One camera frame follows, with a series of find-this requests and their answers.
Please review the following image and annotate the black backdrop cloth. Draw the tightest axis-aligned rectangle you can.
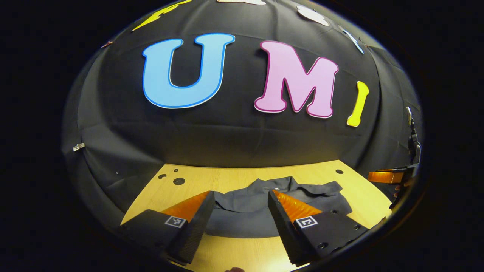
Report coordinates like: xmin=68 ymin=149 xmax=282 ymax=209
xmin=62 ymin=0 xmax=424 ymax=227

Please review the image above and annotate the grey button shirt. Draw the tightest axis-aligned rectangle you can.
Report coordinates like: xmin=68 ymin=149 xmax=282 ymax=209
xmin=206 ymin=176 xmax=353 ymax=238

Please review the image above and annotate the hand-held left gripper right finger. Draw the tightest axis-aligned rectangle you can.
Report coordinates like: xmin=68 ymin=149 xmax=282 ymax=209
xmin=268 ymin=190 xmax=369 ymax=267

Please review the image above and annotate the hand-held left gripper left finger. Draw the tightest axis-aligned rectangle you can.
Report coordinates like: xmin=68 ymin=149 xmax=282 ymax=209
xmin=120 ymin=191 xmax=216 ymax=265

